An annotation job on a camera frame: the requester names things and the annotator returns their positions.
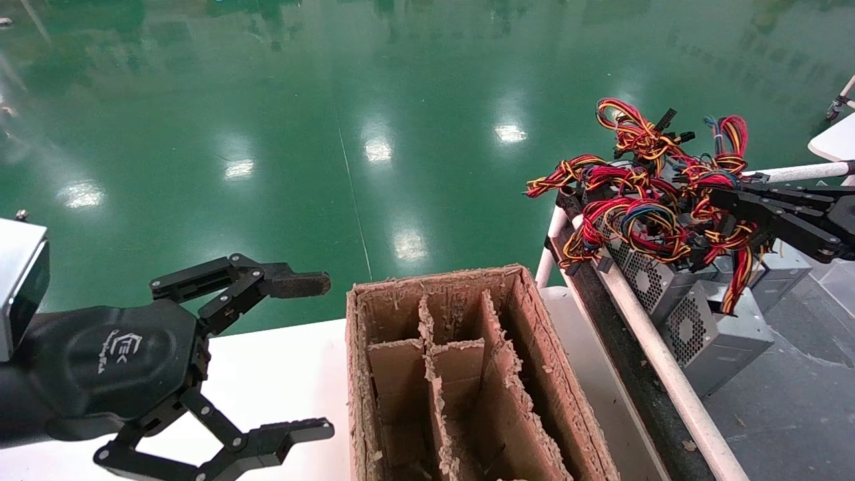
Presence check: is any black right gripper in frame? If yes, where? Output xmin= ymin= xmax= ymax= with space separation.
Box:
xmin=708 ymin=183 xmax=855 ymax=263

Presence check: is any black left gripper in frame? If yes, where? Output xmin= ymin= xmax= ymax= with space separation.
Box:
xmin=0 ymin=299 xmax=335 ymax=481

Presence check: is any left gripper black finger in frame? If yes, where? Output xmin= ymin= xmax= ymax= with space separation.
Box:
xmin=150 ymin=253 xmax=332 ymax=337

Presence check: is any grey power supply with wires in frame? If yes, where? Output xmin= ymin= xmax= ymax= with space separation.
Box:
xmin=661 ymin=242 xmax=776 ymax=397

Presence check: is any white pipe with black cap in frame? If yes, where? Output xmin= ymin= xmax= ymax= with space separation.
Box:
xmin=745 ymin=160 xmax=855 ymax=185

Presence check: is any grey power supply unit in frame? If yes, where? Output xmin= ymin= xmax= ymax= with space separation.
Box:
xmin=758 ymin=242 xmax=814 ymax=312
xmin=707 ymin=256 xmax=737 ymax=287

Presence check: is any white background table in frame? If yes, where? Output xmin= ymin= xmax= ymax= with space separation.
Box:
xmin=807 ymin=112 xmax=855 ymax=163

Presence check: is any white rod with black clamp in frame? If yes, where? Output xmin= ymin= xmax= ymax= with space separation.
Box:
xmin=826 ymin=75 xmax=855 ymax=122

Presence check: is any grey power supply with grille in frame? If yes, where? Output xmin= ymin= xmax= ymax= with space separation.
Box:
xmin=605 ymin=227 xmax=703 ymax=329

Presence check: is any worn cardboard box with dividers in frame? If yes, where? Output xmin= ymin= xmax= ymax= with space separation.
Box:
xmin=345 ymin=264 xmax=619 ymax=481

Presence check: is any red yellow wire harness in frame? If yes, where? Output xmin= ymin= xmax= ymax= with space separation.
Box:
xmin=524 ymin=155 xmax=669 ymax=201
xmin=695 ymin=215 xmax=760 ymax=247
xmin=596 ymin=98 xmax=697 ymax=168

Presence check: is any red blue looped wire harness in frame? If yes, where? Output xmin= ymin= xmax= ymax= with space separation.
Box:
xmin=671 ymin=115 xmax=769 ymax=201

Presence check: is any multicolour wire harness with blue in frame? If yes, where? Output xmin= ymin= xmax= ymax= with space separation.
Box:
xmin=561 ymin=196 xmax=700 ymax=269

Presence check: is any long white rail pipe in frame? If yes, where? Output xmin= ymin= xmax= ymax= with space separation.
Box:
xmin=571 ymin=212 xmax=751 ymax=481

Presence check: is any short white rail pipe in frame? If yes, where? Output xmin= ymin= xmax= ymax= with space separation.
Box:
xmin=534 ymin=204 xmax=568 ymax=289

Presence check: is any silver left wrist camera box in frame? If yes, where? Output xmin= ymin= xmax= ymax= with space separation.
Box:
xmin=0 ymin=217 xmax=51 ymax=362

